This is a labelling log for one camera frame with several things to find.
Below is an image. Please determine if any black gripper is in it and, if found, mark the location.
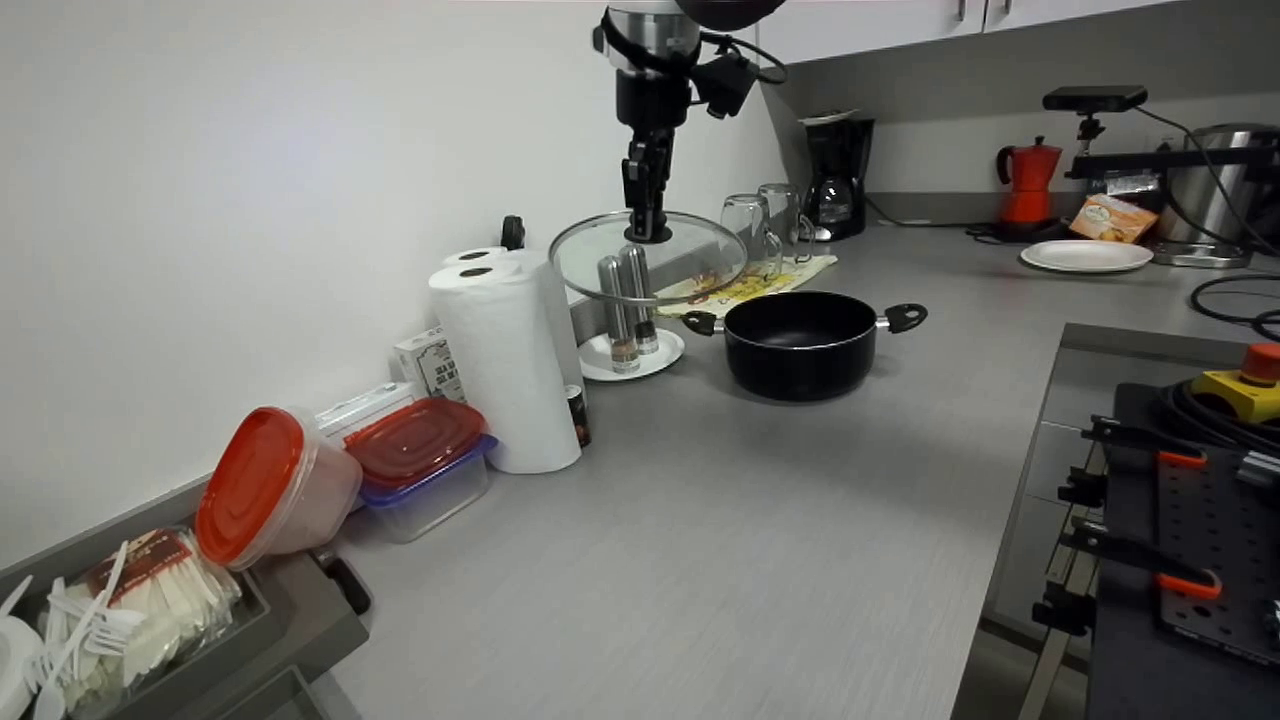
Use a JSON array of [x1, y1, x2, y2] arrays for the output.
[[617, 73, 693, 241]]

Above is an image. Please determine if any clear glass pot lid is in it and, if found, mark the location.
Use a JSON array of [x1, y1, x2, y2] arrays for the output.
[[548, 212, 749, 309]]

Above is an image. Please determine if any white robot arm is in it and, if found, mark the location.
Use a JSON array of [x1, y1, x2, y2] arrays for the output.
[[592, 0, 786, 245]]

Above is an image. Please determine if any black cooking pot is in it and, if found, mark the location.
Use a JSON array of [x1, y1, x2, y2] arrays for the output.
[[679, 291, 929, 401]]

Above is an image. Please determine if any red-lid rectangular container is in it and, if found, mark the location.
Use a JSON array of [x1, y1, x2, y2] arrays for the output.
[[343, 401, 491, 542]]

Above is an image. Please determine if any red moka pot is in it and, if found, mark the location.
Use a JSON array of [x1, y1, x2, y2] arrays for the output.
[[996, 135, 1061, 229]]

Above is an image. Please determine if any red-lid round container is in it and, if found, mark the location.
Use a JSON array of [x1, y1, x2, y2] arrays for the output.
[[194, 408, 363, 567]]

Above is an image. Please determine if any steel pepper grinder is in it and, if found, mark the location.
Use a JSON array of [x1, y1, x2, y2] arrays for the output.
[[626, 245, 657, 351]]

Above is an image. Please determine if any printed cream dish towel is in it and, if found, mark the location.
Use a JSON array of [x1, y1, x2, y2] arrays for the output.
[[659, 250, 838, 316]]

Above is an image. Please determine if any upturned clear glass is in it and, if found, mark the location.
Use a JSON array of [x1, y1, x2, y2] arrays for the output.
[[721, 193, 777, 259]]

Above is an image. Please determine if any white round saucer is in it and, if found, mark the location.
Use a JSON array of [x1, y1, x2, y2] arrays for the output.
[[576, 328, 685, 385]]

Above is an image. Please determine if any white paper towel roll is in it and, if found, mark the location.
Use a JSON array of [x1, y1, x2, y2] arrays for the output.
[[427, 263, 582, 474]]

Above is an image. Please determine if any small dark spice jar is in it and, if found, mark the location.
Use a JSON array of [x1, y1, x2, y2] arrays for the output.
[[569, 385, 592, 449]]

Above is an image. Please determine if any black coffee maker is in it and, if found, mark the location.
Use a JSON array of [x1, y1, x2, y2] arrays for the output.
[[806, 112, 873, 241]]

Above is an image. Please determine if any white plate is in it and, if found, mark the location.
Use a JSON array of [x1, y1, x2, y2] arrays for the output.
[[1018, 241, 1154, 276]]

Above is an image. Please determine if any orange snack packet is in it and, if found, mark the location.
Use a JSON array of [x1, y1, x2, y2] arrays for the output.
[[1068, 194, 1156, 245]]

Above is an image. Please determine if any steel kettle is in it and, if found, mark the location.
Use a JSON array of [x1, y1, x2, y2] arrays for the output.
[[1159, 122, 1280, 248]]

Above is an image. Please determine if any grey tray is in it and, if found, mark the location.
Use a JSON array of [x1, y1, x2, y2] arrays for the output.
[[0, 486, 374, 720]]

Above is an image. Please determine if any yellow emergency stop button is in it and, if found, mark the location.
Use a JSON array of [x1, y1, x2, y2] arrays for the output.
[[1194, 343, 1280, 424]]

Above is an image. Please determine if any bag of plastic cutlery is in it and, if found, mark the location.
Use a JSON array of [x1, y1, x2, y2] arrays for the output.
[[31, 526, 245, 720]]

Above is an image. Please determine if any black pegboard with clamps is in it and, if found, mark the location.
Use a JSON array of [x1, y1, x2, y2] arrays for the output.
[[1033, 385, 1280, 720]]

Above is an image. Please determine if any black camera on stand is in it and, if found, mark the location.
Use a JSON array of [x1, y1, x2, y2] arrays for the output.
[[1043, 84, 1280, 180]]

